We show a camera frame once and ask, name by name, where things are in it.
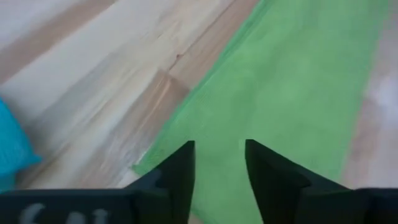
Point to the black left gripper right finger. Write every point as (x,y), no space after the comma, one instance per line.
(295,202)

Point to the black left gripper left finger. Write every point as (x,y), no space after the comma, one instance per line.
(93,207)

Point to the blue microfiber towel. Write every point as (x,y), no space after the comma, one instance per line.
(12,146)

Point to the green microfiber towel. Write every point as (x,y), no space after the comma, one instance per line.
(280,93)

